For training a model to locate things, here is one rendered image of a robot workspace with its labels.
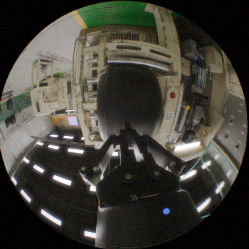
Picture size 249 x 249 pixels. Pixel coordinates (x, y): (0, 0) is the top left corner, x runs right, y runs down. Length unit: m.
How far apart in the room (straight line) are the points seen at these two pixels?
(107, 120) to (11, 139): 11.18
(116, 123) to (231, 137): 0.72
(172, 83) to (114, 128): 0.48
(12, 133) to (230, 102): 11.91
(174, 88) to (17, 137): 11.75
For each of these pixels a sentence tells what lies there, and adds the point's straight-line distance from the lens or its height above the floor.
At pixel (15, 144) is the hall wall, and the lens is 11.50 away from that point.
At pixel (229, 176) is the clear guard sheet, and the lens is 0.72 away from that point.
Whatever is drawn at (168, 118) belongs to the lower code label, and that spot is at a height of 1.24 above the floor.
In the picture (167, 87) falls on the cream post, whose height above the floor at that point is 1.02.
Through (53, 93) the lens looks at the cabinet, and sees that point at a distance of 4.68.
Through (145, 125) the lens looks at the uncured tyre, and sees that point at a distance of 0.33.
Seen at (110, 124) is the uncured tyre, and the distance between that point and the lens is 0.31.
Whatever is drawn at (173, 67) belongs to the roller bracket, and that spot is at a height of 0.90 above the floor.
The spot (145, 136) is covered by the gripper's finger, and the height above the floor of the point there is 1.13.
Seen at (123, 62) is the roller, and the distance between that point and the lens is 0.43.
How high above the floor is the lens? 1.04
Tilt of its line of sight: 27 degrees up
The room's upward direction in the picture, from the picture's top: 178 degrees counter-clockwise
